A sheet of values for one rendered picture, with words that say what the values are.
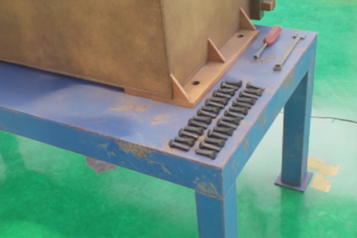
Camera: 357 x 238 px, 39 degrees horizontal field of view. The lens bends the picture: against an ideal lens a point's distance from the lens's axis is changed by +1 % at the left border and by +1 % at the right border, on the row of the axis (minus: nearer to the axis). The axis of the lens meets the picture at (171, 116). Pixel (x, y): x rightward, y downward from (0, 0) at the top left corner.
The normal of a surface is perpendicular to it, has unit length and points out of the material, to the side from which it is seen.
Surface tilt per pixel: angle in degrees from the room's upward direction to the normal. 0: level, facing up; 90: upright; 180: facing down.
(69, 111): 0
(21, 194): 0
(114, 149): 90
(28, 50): 90
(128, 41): 90
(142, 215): 0
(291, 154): 90
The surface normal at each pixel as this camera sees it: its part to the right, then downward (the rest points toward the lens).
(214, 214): -0.49, 0.53
